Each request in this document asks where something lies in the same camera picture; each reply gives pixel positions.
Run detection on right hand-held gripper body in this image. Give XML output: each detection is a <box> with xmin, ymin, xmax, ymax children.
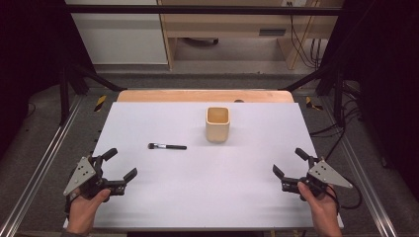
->
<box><xmin>281</xmin><ymin>155</ymin><xmax>354</xmax><ymax>201</ymax></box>

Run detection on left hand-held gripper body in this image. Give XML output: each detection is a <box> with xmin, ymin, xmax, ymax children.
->
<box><xmin>62</xmin><ymin>155</ymin><xmax>127</xmax><ymax>200</ymax></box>

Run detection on beige square cup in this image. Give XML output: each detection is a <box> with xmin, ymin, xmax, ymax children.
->
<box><xmin>205</xmin><ymin>106</ymin><xmax>231</xmax><ymax>143</ymax></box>

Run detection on person's right hand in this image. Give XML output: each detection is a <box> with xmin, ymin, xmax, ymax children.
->
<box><xmin>296</xmin><ymin>182</ymin><xmax>340</xmax><ymax>225</ymax></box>

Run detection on person's left hand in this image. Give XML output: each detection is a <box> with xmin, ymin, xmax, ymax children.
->
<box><xmin>66</xmin><ymin>188</ymin><xmax>112</xmax><ymax>226</ymax></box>

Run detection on yellow black tape strip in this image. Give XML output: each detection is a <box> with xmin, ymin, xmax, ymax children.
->
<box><xmin>304</xmin><ymin>96</ymin><xmax>324</xmax><ymax>112</ymax></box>
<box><xmin>94</xmin><ymin>94</ymin><xmax>108</xmax><ymax>113</ymax></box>

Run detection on black metal stand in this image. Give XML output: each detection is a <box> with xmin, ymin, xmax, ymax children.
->
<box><xmin>279</xmin><ymin>62</ymin><xmax>347</xmax><ymax>128</ymax></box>
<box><xmin>58</xmin><ymin>61</ymin><xmax>128</xmax><ymax>126</ymax></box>

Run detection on white table cover board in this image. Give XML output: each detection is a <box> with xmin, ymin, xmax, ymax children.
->
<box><xmin>62</xmin><ymin>101</ymin><xmax>345</xmax><ymax>230</ymax></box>

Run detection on wooden table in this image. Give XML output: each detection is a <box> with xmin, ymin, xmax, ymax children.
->
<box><xmin>117</xmin><ymin>89</ymin><xmax>295</xmax><ymax>104</ymax></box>

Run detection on white cabinet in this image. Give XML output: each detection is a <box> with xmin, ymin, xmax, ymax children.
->
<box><xmin>64</xmin><ymin>0</ymin><xmax>170</xmax><ymax>65</ymax></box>

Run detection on black curtain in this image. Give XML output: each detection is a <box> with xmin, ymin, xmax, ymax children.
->
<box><xmin>0</xmin><ymin>0</ymin><xmax>97</xmax><ymax>160</ymax></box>
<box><xmin>319</xmin><ymin>0</ymin><xmax>419</xmax><ymax>202</ymax></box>

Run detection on light wooden desk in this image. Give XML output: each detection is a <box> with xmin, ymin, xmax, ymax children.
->
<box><xmin>157</xmin><ymin>0</ymin><xmax>344</xmax><ymax>71</ymax></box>

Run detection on right hand-held gripper cable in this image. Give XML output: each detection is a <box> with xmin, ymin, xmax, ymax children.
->
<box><xmin>326</xmin><ymin>185</ymin><xmax>341</xmax><ymax>215</ymax></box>

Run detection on bundle of black floor cables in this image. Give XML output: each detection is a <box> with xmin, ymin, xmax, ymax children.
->
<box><xmin>308</xmin><ymin>80</ymin><xmax>364</xmax><ymax>169</ymax></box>

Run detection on aluminium floor rail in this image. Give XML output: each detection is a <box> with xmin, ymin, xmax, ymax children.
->
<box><xmin>0</xmin><ymin>94</ymin><xmax>84</xmax><ymax>237</ymax></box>
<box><xmin>319</xmin><ymin>96</ymin><xmax>399</xmax><ymax>237</ymax></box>

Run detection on looped black floor cable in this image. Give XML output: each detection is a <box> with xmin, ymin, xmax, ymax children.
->
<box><xmin>339</xmin><ymin>177</ymin><xmax>364</xmax><ymax>210</ymax></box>

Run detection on hanging black cables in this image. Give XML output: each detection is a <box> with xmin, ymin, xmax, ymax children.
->
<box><xmin>287</xmin><ymin>1</ymin><xmax>328</xmax><ymax>71</ymax></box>

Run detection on black horizontal frame bar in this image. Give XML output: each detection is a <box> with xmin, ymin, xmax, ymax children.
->
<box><xmin>63</xmin><ymin>4</ymin><xmax>344</xmax><ymax>17</ymax></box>

